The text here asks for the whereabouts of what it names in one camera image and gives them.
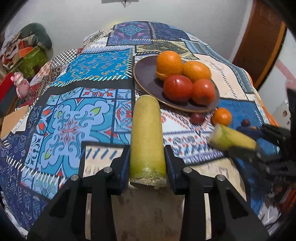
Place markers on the small dark red plum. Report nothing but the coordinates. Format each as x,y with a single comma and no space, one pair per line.
197,118

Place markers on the white sticker covered appliance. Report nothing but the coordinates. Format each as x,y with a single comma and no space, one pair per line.
282,115

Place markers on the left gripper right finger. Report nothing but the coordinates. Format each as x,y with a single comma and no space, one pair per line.
174,167

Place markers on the green-yellow sugarcane piece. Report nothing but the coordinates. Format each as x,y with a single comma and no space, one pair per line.
223,138

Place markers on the brown wooden door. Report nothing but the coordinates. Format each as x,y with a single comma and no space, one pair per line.
261,43

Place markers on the pink plush toy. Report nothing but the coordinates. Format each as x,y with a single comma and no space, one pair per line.
21,84

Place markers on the green patterned box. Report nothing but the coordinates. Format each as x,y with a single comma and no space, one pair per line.
32,62

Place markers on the cardboard piece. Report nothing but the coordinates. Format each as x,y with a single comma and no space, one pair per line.
11,120

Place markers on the dark purple plate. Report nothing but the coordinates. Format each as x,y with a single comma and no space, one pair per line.
144,72

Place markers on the dark green pillow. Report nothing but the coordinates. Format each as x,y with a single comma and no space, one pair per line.
36,34

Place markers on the orange-red tomato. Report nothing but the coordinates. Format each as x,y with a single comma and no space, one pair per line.
203,92

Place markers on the small mandarin orange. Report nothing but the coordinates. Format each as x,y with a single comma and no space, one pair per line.
222,116

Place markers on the orange with sticker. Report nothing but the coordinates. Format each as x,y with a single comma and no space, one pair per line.
195,70

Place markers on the red and blue box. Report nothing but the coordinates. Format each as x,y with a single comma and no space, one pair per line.
8,93

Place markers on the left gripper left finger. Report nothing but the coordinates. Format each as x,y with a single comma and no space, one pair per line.
121,168

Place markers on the plain orange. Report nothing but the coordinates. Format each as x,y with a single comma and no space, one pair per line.
168,63

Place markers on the dark red tomato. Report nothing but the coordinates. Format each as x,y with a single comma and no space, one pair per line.
178,88

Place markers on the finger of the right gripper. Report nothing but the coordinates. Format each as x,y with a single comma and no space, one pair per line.
254,157
272,134

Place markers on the patchwork patterned blanket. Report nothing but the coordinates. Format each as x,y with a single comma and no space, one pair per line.
82,118

